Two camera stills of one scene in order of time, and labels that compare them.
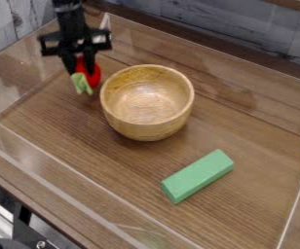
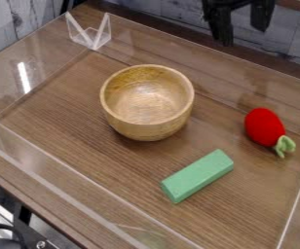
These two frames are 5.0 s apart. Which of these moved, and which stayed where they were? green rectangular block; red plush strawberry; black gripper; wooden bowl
Moved: black gripper; red plush strawberry
Stayed: wooden bowl; green rectangular block
